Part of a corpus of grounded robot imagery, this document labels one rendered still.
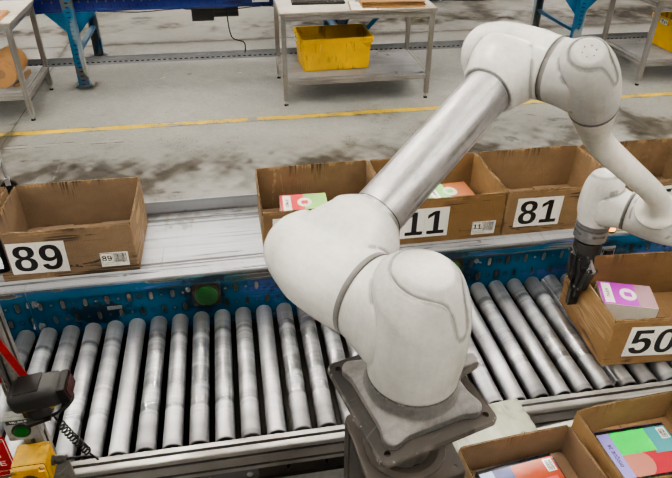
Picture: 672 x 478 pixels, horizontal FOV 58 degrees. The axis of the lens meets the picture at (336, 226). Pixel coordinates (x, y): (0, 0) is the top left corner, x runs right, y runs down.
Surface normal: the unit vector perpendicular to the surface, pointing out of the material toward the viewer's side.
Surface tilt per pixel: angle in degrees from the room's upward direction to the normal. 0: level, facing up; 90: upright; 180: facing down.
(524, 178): 89
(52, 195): 90
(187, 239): 0
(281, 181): 90
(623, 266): 89
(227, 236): 0
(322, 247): 19
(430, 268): 9
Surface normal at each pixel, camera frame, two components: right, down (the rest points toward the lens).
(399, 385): -0.43, 0.54
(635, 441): 0.00, -0.84
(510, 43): -0.27, -0.51
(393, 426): -0.09, -0.65
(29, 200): 0.18, 0.54
